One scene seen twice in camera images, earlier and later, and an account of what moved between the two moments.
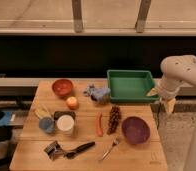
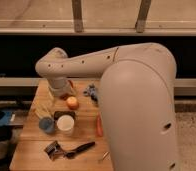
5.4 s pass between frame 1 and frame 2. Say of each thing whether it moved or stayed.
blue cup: stayed
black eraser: stayed
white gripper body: moved
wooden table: stayed
